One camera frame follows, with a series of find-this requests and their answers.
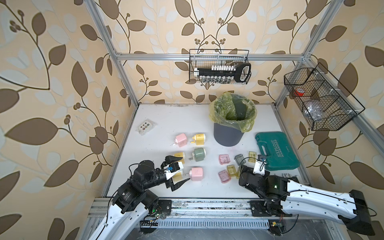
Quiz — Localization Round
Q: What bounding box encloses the yellow-green bin liner bag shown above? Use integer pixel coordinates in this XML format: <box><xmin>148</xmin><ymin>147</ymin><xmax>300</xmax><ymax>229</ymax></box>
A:
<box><xmin>209</xmin><ymin>92</ymin><xmax>257</xmax><ymax>133</ymax></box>

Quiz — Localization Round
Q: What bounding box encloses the red tape roll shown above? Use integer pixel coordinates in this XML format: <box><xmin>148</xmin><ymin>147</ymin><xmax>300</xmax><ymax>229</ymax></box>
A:
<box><xmin>294</xmin><ymin>88</ymin><xmax>306</xmax><ymax>97</ymax></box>

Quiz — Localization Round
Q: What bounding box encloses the green pencil sharpener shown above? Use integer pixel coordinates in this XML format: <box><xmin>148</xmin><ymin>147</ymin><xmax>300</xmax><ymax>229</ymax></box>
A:
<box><xmin>190</xmin><ymin>148</ymin><xmax>207</xmax><ymax>162</ymax></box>

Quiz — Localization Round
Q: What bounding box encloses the clear green-sharpener tray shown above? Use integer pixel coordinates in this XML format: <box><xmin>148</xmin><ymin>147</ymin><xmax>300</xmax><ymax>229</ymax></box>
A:
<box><xmin>234</xmin><ymin>154</ymin><xmax>246</xmax><ymax>167</ymax></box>

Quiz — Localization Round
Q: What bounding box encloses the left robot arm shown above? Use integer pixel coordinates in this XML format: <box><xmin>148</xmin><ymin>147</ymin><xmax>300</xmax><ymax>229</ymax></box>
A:
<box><xmin>89</xmin><ymin>156</ymin><xmax>189</xmax><ymax>240</ymax></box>

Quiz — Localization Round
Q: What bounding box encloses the pink sharpener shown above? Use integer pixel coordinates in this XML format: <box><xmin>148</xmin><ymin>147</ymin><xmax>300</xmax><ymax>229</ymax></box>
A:
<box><xmin>188</xmin><ymin>167</ymin><xmax>204</xmax><ymax>182</ymax></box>
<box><xmin>172</xmin><ymin>133</ymin><xmax>188</xmax><ymax>148</ymax></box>

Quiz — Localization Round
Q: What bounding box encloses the right wire basket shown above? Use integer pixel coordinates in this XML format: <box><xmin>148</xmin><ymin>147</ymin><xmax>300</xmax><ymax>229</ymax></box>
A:
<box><xmin>284</xmin><ymin>63</ymin><xmax>366</xmax><ymax>131</ymax></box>

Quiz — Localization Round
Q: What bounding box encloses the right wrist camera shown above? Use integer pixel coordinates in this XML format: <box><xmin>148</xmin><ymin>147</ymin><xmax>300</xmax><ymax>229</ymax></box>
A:
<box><xmin>253</xmin><ymin>155</ymin><xmax>267</xmax><ymax>176</ymax></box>

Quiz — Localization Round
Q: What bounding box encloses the green plastic tool case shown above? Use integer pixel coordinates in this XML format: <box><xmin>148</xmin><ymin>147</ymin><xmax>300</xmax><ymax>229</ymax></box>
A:
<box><xmin>255</xmin><ymin>132</ymin><xmax>300</xmax><ymax>171</ymax></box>

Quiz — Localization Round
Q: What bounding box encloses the yellow shavings tray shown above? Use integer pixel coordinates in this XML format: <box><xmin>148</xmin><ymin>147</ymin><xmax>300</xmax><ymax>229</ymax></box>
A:
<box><xmin>236</xmin><ymin>168</ymin><xmax>241</xmax><ymax>179</ymax></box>
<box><xmin>227</xmin><ymin>165</ymin><xmax>237</xmax><ymax>177</ymax></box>
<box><xmin>248</xmin><ymin>151</ymin><xmax>258</xmax><ymax>163</ymax></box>

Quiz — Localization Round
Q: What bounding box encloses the pink shavings tray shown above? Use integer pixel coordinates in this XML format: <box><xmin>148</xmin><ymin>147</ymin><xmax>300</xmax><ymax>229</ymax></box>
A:
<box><xmin>218</xmin><ymin>170</ymin><xmax>231</xmax><ymax>184</ymax></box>
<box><xmin>219</xmin><ymin>154</ymin><xmax>231</xmax><ymax>165</ymax></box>

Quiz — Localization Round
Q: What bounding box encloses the clear plastic bag in basket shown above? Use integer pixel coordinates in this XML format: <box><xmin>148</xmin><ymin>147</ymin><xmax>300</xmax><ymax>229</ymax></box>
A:
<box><xmin>304</xmin><ymin>100</ymin><xmax>325</xmax><ymax>121</ymax></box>

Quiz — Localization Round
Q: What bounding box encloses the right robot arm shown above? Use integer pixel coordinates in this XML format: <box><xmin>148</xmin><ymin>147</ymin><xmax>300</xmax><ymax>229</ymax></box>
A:
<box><xmin>239</xmin><ymin>166</ymin><xmax>375</xmax><ymax>236</ymax></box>

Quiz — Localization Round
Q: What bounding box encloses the back wire basket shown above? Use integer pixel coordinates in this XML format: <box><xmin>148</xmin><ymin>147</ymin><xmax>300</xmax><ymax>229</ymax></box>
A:
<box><xmin>189</xmin><ymin>49</ymin><xmax>252</xmax><ymax>85</ymax></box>

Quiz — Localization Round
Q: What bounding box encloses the white button box in bag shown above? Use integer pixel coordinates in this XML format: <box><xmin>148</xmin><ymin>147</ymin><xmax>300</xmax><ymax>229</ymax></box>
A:
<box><xmin>137</xmin><ymin>119</ymin><xmax>157</xmax><ymax>136</ymax></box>

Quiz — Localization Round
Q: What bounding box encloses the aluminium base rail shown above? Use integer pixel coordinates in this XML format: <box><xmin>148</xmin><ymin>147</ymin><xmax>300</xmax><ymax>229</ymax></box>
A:
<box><xmin>87</xmin><ymin>197</ymin><xmax>331</xmax><ymax>220</ymax></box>

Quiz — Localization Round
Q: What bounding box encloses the grey trash bin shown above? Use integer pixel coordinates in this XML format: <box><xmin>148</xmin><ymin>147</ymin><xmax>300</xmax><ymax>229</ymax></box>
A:
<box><xmin>214</xmin><ymin>123</ymin><xmax>244</xmax><ymax>147</ymax></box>

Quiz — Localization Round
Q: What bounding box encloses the wire basket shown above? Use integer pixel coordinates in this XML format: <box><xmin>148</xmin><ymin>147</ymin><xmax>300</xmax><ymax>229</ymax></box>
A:
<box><xmin>189</xmin><ymin>49</ymin><xmax>252</xmax><ymax>85</ymax></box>
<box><xmin>284</xmin><ymin>63</ymin><xmax>366</xmax><ymax>131</ymax></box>

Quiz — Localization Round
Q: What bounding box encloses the socket set in basket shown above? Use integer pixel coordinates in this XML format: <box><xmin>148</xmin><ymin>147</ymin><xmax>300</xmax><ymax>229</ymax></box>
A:
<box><xmin>192</xmin><ymin>63</ymin><xmax>252</xmax><ymax>85</ymax></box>

